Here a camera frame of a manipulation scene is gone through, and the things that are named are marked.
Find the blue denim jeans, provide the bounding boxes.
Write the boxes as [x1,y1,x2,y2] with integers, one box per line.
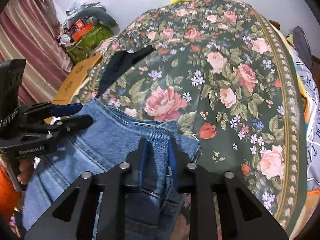
[23,99,200,239]

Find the person's left hand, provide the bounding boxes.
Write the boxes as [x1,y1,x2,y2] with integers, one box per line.
[17,157,35,185]

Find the brown wooden lap desk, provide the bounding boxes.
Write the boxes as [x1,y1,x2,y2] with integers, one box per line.
[44,53,104,124]

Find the green floral storage bag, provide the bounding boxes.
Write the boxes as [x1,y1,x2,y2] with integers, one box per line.
[65,25,113,65]

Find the black cloth on bed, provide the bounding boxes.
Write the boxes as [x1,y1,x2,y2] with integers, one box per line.
[97,46,155,96]

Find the orange jacket sleeve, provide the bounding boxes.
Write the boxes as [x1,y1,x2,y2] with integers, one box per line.
[0,168,21,224]

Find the orange box on pile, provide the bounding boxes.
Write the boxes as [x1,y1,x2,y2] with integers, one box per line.
[72,20,94,42]

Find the pink striped curtain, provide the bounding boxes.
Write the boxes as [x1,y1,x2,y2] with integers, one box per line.
[1,0,73,104]

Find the floral dark green bedspread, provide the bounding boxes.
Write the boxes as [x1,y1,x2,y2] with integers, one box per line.
[75,0,308,237]

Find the grey plush toy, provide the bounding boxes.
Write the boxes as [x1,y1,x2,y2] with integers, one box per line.
[78,7,120,35]

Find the orange yellow pillow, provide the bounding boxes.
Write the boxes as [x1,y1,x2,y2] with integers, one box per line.
[289,189,319,239]

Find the white printed bed sheet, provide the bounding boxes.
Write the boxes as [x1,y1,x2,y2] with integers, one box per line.
[293,49,319,191]

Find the grey backpack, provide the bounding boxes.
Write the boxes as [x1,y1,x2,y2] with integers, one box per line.
[292,26,313,70]

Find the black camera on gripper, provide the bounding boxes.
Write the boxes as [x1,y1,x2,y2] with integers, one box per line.
[0,60,26,128]

